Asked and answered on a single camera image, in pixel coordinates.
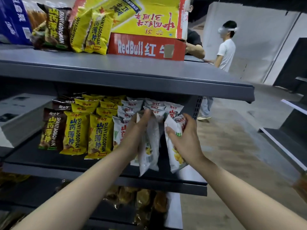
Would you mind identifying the person's left hand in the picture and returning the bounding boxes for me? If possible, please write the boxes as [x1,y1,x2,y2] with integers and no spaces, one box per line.
[120,109,152,161]

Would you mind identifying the person's right hand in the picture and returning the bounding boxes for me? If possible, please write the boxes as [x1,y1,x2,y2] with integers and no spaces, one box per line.
[165,113,207,168]

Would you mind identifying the dark grey metal shelf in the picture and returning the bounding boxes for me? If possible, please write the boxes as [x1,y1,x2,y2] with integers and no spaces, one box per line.
[0,44,256,230]

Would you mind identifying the person's right forearm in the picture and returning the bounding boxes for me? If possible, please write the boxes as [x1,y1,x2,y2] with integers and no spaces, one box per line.
[195,158,307,230]

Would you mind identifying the person's left forearm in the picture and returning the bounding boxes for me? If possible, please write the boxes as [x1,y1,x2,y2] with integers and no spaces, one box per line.
[12,146,138,230]

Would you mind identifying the white printed flat box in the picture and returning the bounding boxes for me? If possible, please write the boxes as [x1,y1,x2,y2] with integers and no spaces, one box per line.
[0,93,57,149]

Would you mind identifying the orange wrapped snacks on shelf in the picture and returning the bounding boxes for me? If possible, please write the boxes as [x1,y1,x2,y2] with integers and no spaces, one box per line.
[0,172,31,184]

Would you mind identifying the pile of wrapped pastries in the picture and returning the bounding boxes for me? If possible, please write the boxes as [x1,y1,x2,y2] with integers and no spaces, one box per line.
[54,179,170,226]

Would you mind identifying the red carton with white lettering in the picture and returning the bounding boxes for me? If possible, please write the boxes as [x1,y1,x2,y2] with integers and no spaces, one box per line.
[107,33,187,62]

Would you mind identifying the yellow printed carton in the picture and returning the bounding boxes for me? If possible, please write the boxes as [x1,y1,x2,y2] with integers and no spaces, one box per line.
[69,0,191,40]

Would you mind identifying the pack of orange drink bottles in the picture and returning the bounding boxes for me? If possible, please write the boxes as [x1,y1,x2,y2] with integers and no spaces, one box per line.
[26,9,47,30]

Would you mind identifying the blue drink carton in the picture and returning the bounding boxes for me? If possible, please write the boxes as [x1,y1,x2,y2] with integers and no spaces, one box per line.
[0,0,33,46]

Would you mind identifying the black wall shelving unit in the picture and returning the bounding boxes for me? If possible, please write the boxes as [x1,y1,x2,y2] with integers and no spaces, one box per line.
[258,37,307,172]

